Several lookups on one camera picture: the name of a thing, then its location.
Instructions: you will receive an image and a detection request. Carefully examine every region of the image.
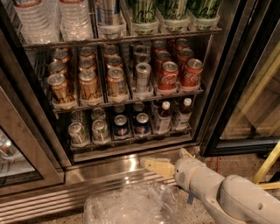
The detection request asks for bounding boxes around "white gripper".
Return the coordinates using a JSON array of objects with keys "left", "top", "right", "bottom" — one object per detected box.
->
[{"left": 140, "top": 148, "right": 206, "bottom": 192}]

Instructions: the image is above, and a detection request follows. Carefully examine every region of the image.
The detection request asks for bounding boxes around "dark plastic bottle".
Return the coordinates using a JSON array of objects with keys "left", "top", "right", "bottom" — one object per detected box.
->
[
  {"left": 154, "top": 101, "right": 172, "bottom": 134},
  {"left": 171, "top": 98, "right": 193, "bottom": 130}
]

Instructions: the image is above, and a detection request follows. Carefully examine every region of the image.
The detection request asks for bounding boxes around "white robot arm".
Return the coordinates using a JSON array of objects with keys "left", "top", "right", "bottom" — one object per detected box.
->
[{"left": 140, "top": 149, "right": 280, "bottom": 224}]

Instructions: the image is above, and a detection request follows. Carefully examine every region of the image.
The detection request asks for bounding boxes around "right glass fridge door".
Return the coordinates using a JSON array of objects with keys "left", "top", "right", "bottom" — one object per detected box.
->
[{"left": 199, "top": 0, "right": 280, "bottom": 157}]

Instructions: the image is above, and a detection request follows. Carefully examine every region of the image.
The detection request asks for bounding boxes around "steel fridge vent grille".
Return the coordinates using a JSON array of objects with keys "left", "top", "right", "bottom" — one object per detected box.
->
[{"left": 0, "top": 162, "right": 175, "bottom": 224}]

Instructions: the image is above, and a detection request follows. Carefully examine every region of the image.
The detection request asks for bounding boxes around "open glass fridge door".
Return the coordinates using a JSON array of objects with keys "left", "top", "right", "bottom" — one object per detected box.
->
[{"left": 0, "top": 70, "right": 64, "bottom": 196}]

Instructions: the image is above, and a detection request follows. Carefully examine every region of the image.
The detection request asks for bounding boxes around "silver can top shelf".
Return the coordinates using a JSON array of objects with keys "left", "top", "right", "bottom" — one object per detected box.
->
[{"left": 95, "top": 0, "right": 121, "bottom": 25}]

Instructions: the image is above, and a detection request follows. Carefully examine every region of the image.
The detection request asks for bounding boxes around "right water bottle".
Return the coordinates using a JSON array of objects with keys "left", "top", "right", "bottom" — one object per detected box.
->
[{"left": 59, "top": 0, "right": 93, "bottom": 41}]

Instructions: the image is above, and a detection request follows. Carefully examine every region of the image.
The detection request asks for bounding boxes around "water bottle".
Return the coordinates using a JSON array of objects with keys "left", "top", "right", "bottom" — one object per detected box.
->
[
  {"left": 59, "top": 0, "right": 93, "bottom": 41},
  {"left": 12, "top": 0, "right": 60, "bottom": 45}
]

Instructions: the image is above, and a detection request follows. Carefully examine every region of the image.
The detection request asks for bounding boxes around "left water bottle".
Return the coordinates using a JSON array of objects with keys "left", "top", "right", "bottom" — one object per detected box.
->
[{"left": 12, "top": 0, "right": 60, "bottom": 45}]

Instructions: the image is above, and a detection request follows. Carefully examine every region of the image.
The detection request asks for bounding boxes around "blue tape cross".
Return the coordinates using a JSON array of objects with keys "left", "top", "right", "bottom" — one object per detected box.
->
[{"left": 187, "top": 193, "right": 194, "bottom": 205}]

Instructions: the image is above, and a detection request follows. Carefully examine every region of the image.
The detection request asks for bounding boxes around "front blue cola can right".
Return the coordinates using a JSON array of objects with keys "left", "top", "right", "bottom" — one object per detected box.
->
[{"left": 135, "top": 113, "right": 150, "bottom": 135}]

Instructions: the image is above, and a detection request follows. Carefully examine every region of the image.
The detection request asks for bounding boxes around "blue cola can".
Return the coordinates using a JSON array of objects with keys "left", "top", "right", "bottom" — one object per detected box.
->
[
  {"left": 114, "top": 115, "right": 129, "bottom": 137},
  {"left": 135, "top": 113, "right": 150, "bottom": 135}
]

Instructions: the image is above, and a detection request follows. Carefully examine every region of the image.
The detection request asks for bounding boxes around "clear plastic bag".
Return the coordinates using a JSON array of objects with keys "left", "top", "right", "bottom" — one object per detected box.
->
[{"left": 84, "top": 181, "right": 183, "bottom": 224}]

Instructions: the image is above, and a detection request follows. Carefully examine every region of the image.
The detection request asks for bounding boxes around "front blue cola can left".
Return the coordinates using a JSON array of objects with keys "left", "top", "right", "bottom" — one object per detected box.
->
[{"left": 114, "top": 115, "right": 129, "bottom": 137}]

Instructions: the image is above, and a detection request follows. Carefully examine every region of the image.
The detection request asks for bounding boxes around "front green can right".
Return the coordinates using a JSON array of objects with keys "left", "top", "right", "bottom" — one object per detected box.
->
[{"left": 92, "top": 120, "right": 109, "bottom": 141}]

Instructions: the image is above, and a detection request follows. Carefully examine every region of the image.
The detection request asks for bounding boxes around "green can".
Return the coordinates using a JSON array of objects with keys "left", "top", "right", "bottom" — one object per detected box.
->
[
  {"left": 158, "top": 0, "right": 188, "bottom": 20},
  {"left": 132, "top": 0, "right": 158, "bottom": 24},
  {"left": 68, "top": 122, "right": 88, "bottom": 144},
  {"left": 189, "top": 0, "right": 221, "bottom": 19},
  {"left": 92, "top": 120, "right": 109, "bottom": 141}
]

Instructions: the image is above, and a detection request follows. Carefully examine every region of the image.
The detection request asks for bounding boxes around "front left red cola can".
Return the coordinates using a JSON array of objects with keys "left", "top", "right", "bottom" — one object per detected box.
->
[{"left": 158, "top": 61, "right": 179, "bottom": 90}]

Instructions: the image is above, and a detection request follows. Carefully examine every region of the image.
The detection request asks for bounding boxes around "red cola can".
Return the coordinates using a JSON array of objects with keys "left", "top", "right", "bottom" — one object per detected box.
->
[
  {"left": 158, "top": 61, "right": 179, "bottom": 90},
  {"left": 181, "top": 59, "right": 203, "bottom": 88}
]

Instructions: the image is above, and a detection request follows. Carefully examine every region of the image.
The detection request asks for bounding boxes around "front right red cola can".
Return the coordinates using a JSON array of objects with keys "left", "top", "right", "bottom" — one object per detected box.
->
[{"left": 181, "top": 59, "right": 203, "bottom": 88}]

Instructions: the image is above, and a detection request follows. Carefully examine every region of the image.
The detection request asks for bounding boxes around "yellow black stand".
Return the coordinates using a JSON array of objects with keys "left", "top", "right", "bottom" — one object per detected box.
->
[{"left": 252, "top": 146, "right": 280, "bottom": 190}]

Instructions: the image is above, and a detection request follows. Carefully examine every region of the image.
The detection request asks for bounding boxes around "front silver slim can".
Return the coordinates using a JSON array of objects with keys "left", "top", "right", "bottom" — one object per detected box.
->
[{"left": 136, "top": 62, "right": 151, "bottom": 93}]

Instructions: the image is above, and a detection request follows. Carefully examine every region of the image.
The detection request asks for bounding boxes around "front orange can right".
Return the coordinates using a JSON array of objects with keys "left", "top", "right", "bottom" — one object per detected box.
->
[{"left": 107, "top": 67, "right": 128, "bottom": 97}]

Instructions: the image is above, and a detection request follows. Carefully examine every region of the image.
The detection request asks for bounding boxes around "orange can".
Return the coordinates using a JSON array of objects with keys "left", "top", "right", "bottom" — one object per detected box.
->
[
  {"left": 107, "top": 67, "right": 128, "bottom": 97},
  {"left": 47, "top": 73, "right": 74, "bottom": 104},
  {"left": 79, "top": 71, "right": 99, "bottom": 100}
]

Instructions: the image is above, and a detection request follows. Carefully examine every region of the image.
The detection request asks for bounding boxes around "front green can left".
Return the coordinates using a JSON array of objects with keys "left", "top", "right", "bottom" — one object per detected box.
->
[{"left": 68, "top": 122, "right": 88, "bottom": 144}]

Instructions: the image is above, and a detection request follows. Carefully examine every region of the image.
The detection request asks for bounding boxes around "front orange can middle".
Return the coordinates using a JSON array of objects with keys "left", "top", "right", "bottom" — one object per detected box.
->
[{"left": 79, "top": 71, "right": 99, "bottom": 100}]

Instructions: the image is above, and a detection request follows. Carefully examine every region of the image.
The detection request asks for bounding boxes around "front orange can left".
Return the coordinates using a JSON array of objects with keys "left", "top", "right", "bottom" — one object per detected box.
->
[{"left": 47, "top": 73, "right": 74, "bottom": 104}]

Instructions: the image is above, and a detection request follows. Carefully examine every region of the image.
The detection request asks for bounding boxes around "green can top middle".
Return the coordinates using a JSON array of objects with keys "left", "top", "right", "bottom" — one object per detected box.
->
[{"left": 158, "top": 0, "right": 188, "bottom": 20}]

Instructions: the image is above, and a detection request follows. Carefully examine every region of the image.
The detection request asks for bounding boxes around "green can top left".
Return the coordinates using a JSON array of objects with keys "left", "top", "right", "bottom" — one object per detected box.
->
[{"left": 132, "top": 0, "right": 158, "bottom": 24}]

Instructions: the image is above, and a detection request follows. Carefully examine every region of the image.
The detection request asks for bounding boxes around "green can top right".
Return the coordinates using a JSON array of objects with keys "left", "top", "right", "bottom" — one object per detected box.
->
[{"left": 189, "top": 0, "right": 221, "bottom": 19}]

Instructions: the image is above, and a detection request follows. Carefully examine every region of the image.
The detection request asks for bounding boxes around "orange cable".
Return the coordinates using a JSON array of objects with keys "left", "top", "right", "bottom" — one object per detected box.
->
[{"left": 206, "top": 157, "right": 221, "bottom": 173}]

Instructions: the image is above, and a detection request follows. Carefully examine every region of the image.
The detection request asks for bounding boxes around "middle wire shelf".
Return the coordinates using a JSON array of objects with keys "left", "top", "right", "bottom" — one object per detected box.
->
[{"left": 51, "top": 86, "right": 203, "bottom": 113}]

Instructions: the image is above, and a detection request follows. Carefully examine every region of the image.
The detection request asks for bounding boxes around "wire shelf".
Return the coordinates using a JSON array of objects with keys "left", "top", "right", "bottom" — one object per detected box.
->
[
  {"left": 51, "top": 86, "right": 203, "bottom": 113},
  {"left": 23, "top": 27, "right": 222, "bottom": 50}
]

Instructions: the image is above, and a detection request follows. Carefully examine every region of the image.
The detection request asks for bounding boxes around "upper wire shelf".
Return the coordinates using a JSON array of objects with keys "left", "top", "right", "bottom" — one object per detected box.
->
[{"left": 23, "top": 27, "right": 222, "bottom": 50}]

